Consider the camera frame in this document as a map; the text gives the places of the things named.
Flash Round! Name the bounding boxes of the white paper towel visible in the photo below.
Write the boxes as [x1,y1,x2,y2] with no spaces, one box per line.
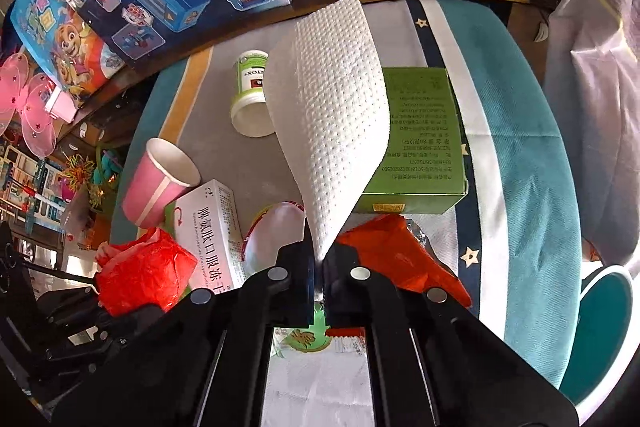
[263,0,392,260]

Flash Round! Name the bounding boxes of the pink butterfly wings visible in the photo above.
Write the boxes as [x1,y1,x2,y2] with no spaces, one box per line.
[0,52,61,158]

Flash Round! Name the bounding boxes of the toy playset box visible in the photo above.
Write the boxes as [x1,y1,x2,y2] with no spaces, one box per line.
[0,146,67,235]

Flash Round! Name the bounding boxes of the red plastic bag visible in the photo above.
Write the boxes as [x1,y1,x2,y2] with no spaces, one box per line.
[95,227,198,318]

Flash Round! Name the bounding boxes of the white medicine box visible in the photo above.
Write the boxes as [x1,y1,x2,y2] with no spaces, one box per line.
[167,179,248,293]

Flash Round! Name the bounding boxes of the red-rimmed plastic lid orange print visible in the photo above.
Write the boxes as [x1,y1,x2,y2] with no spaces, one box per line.
[242,202,307,278]

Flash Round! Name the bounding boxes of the teal striped star tablecloth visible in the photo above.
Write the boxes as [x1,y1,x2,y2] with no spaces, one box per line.
[107,0,585,427]

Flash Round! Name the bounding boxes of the teal plastic basin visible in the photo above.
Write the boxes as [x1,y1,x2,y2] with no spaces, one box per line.
[557,264,637,408]

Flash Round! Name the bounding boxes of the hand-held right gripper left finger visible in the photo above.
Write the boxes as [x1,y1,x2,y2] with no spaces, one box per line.
[50,238,317,427]

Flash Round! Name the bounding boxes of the green printed snack packet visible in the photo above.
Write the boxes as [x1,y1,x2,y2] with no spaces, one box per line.
[272,302,369,359]

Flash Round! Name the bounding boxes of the pink paper cup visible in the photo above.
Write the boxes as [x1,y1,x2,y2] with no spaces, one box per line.
[122,138,202,228]

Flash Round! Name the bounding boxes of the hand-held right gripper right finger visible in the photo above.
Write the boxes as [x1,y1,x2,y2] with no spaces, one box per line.
[321,243,582,427]

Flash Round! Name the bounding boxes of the red plastic wrapper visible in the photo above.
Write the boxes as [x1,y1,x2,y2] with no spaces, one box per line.
[336,214,473,308]

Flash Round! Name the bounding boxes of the cartoon dog toy box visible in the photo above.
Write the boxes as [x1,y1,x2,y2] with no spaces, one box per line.
[10,0,126,108]

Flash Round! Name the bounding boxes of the colourful tinsel toy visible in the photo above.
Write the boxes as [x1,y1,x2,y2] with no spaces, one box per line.
[62,152,123,212]

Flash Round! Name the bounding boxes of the purple cloth cover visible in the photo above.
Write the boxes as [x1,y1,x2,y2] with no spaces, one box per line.
[542,0,640,268]

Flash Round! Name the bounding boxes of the green cardboard box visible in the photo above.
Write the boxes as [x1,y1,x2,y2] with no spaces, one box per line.
[350,67,469,215]

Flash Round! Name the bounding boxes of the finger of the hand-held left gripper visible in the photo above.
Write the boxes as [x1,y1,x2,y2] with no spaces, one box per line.
[20,258,102,289]
[45,299,168,350]

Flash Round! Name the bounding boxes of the white bottle green label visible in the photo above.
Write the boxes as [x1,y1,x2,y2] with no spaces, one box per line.
[230,49,277,138]

